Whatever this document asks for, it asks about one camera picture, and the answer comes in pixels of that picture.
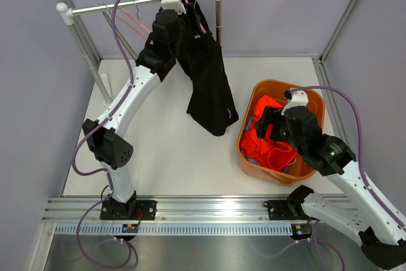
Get pink hanger with black shorts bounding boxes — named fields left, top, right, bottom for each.
left=182, top=0, right=207, bottom=38

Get light blue shorts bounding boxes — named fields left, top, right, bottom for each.
left=240, top=116, right=299, bottom=173

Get orange shorts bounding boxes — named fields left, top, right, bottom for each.
left=240, top=95, right=299, bottom=173

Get black shorts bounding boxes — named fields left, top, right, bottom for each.
left=177, top=9, right=239, bottom=136

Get pink hanger with orange shorts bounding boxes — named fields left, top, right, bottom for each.
left=117, top=8, right=151, bottom=41

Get grey clothes hanger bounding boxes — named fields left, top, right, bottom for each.
left=102, top=8, right=138, bottom=61

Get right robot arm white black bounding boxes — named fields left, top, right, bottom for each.
left=255, top=106, right=405, bottom=270

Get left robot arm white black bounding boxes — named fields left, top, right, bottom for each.
left=82, top=3, right=193, bottom=220

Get orange plastic basket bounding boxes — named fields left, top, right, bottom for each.
left=236, top=79, right=327, bottom=186

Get silver white clothes rack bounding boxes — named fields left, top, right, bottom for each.
left=56, top=0, right=222, bottom=106

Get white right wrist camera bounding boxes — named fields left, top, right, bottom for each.
left=282, top=88, right=309, bottom=114

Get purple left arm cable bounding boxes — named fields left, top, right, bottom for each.
left=71, top=0, right=161, bottom=177

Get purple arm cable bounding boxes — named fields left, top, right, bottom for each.
left=290, top=85, right=406, bottom=229
left=71, top=0, right=161, bottom=177

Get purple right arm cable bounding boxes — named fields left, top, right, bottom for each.
left=290, top=85, right=406, bottom=229

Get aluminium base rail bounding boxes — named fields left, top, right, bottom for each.
left=41, top=196, right=308, bottom=223

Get white slotted cable duct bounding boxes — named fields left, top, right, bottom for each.
left=55, top=221, right=292, bottom=236

